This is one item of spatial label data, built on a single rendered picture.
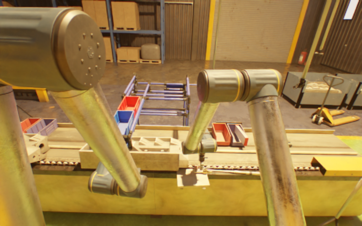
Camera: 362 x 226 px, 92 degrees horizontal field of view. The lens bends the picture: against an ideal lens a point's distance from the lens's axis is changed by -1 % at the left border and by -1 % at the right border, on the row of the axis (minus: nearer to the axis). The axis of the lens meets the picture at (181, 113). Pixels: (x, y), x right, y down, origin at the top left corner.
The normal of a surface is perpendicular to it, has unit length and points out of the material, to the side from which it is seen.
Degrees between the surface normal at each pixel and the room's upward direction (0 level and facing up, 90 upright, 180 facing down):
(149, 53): 90
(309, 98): 90
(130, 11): 90
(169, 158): 80
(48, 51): 83
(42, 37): 66
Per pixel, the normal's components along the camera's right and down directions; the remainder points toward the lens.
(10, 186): 0.88, 0.18
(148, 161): 0.00, 0.30
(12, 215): 0.75, 0.23
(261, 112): -0.54, -0.15
